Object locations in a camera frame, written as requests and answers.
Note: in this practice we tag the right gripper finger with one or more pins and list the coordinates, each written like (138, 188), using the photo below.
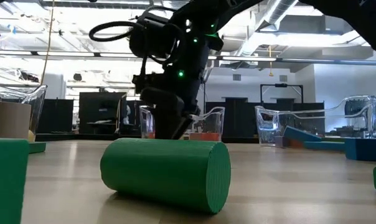
(164, 127)
(183, 126)

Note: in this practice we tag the red cylinder block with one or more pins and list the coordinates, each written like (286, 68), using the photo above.
(151, 135)

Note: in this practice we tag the green cylinder block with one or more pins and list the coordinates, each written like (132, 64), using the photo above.
(163, 174)

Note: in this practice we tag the purple rectangular block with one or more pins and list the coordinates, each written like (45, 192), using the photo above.
(279, 141)

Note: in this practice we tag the long blue rectangular block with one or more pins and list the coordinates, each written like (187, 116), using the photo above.
(300, 134)

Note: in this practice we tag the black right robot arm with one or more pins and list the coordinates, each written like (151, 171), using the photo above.
(362, 18)

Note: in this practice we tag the clear plastic bin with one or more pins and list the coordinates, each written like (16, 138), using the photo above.
(269, 124)
(213, 121)
(38, 99)

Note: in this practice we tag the black cabinet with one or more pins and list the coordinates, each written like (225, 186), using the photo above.
(101, 109)

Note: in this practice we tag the black partition panel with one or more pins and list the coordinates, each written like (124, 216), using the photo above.
(55, 115)

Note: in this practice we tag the ceiling light strip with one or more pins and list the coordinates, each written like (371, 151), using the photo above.
(66, 54)

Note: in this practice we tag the natural wood cylinder block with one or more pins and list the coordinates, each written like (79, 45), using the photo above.
(10, 121)

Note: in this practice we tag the green arch block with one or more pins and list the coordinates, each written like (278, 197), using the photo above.
(7, 180)

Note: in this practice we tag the long black partition wall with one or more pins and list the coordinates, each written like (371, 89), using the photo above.
(237, 118)

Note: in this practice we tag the black aluminium table frame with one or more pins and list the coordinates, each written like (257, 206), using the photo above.
(241, 140)

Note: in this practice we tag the black gantry frame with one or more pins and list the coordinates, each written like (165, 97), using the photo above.
(281, 84)

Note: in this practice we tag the silver ventilation duct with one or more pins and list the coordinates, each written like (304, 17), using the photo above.
(269, 18)

